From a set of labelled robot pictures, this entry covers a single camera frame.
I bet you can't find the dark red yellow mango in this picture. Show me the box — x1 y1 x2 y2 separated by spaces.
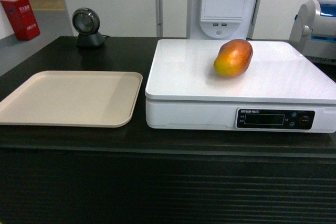
213 39 253 78

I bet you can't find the black slatted checkout counter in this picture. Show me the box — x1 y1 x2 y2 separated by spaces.
1 37 335 223

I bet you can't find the white checkout scale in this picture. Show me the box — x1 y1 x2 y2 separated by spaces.
145 39 335 133

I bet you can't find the beige plastic tray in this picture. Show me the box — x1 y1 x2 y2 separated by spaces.
1 71 143 128

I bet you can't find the white receipt printer kiosk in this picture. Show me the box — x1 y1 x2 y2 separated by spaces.
186 0 258 40

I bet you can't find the black round barcode scanner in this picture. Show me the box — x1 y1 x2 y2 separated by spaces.
72 7 105 49

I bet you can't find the white blue label printer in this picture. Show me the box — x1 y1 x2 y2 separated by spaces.
289 0 335 65

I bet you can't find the red fire extinguisher box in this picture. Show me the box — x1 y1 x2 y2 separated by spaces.
1 0 40 41

